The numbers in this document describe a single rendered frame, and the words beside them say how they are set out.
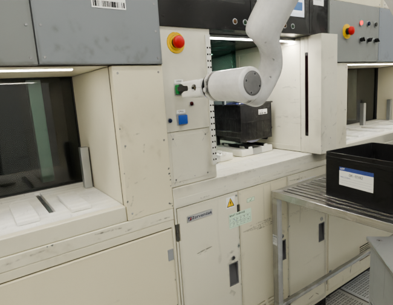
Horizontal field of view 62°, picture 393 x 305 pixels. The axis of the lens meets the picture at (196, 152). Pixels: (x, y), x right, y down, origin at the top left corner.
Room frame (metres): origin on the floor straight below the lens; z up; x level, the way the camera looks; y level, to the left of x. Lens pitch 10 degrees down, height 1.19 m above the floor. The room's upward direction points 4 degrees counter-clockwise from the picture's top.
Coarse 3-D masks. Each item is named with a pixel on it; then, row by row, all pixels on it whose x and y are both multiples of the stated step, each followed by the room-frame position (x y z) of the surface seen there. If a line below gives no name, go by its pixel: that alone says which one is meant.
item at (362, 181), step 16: (368, 144) 1.35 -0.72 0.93; (384, 144) 1.31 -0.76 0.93; (336, 160) 1.19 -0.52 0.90; (352, 160) 1.13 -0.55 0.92; (368, 160) 1.08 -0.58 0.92; (384, 160) 1.03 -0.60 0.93; (336, 176) 1.19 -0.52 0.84; (352, 176) 1.13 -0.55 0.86; (368, 176) 1.07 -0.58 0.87; (384, 176) 1.02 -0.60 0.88; (336, 192) 1.19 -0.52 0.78; (352, 192) 1.13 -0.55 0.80; (368, 192) 1.07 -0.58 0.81; (384, 192) 1.02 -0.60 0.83; (384, 208) 1.02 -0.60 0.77
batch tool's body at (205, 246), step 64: (192, 0) 1.16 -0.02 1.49; (192, 64) 1.16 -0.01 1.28; (256, 64) 1.79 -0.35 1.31; (320, 64) 1.47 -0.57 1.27; (192, 128) 1.15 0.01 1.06; (320, 128) 1.47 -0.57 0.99; (192, 192) 1.13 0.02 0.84; (256, 192) 1.31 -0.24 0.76; (192, 256) 1.12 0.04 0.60; (256, 256) 1.30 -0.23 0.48; (320, 256) 1.55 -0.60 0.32
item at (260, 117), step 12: (216, 108) 1.67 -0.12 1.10; (228, 108) 1.60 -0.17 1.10; (240, 108) 1.54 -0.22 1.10; (252, 108) 1.58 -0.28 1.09; (264, 108) 1.63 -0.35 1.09; (216, 120) 1.68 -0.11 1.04; (228, 120) 1.61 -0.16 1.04; (240, 120) 1.54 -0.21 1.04; (252, 120) 1.58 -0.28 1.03; (264, 120) 1.63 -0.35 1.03; (216, 132) 1.68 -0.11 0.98; (228, 132) 1.61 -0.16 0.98; (240, 132) 1.53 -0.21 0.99; (252, 132) 1.58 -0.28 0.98; (264, 132) 1.62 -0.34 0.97; (216, 144) 1.71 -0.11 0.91; (252, 144) 1.69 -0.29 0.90
